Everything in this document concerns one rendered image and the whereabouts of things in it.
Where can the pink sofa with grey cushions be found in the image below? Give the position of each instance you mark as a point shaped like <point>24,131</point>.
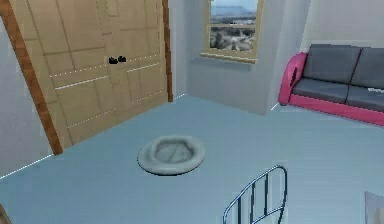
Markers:
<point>336,83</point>

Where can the wooden framed window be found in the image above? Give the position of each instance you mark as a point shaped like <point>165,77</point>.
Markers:
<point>233,30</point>

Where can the grey round pet bed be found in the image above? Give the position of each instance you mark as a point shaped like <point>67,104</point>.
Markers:
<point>171,154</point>

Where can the pale grey flat object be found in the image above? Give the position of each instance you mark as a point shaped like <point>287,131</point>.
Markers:
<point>375,209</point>

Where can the light wooden double door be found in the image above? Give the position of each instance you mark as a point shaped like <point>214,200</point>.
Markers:
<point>83,70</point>

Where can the brown wooden corner piece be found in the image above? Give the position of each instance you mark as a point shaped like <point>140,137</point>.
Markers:
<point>4,216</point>

